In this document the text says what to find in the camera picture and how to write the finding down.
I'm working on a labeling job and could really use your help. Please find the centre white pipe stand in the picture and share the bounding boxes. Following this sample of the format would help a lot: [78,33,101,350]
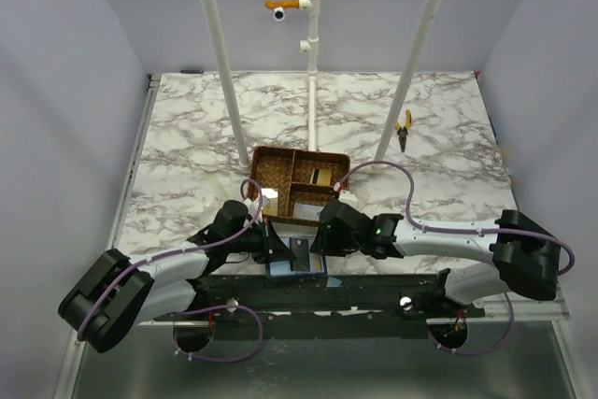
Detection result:
[299,0,320,151]

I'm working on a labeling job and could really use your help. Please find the yellow handled pliers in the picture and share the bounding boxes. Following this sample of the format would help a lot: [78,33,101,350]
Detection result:
[395,109,412,152]

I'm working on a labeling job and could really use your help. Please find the white slanted pipe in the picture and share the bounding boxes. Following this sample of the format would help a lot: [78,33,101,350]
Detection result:
[200,0,249,169]
[375,0,442,160]

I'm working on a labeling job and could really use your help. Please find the gold credit card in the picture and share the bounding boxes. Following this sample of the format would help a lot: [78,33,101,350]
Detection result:
[309,167,333,186]

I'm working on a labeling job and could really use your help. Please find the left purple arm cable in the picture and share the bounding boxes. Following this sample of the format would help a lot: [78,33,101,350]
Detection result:
[77,178,267,342]

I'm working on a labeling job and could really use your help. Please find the aluminium rail frame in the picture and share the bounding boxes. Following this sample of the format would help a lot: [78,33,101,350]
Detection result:
[69,74,571,325]

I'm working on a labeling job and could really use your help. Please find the right white slanted pipe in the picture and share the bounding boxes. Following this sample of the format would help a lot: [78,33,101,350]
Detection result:
[375,0,442,160]

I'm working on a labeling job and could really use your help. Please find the black VIP credit card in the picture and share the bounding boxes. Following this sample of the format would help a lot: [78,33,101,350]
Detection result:
[290,237,310,272]

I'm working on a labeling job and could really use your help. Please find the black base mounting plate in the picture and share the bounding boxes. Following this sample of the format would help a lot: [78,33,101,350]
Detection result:
[161,275,484,340]

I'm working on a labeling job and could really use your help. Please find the orange hook peg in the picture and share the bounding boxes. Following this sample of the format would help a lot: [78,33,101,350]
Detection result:
[264,0,301,10]

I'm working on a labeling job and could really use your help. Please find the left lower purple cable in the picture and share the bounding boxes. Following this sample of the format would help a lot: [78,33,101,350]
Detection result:
[165,303,263,363]

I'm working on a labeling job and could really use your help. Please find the blue leather card holder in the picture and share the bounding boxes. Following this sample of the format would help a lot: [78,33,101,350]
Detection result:
[266,236,328,280]

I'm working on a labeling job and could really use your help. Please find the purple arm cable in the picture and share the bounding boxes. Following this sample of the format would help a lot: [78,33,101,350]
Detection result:
[77,178,267,342]
[330,160,577,277]

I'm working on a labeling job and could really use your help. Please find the left white slanted pipe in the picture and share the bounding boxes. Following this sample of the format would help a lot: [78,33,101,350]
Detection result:
[200,0,249,169]

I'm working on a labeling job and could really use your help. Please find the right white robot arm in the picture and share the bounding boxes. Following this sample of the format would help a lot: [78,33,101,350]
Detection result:
[310,200,561,317]

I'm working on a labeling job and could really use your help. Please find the white diamond credit card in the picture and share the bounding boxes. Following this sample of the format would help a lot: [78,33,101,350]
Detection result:
[293,203,323,221]

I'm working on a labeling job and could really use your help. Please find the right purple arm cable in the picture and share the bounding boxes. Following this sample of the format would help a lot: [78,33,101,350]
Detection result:
[330,160,577,277]

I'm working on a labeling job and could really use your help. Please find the small blue white ball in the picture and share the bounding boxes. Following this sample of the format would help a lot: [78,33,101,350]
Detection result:
[273,7,286,21]

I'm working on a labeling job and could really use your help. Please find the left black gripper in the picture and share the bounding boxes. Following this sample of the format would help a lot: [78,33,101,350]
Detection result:
[227,217,296,264]

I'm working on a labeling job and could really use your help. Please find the woven brown divided tray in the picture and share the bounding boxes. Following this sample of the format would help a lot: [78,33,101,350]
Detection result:
[248,146,350,226]

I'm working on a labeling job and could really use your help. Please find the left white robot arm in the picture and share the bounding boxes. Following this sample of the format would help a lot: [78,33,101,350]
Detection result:
[58,200,296,353]

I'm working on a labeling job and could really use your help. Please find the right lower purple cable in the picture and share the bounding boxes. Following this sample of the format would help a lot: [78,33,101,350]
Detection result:
[434,291,518,357]

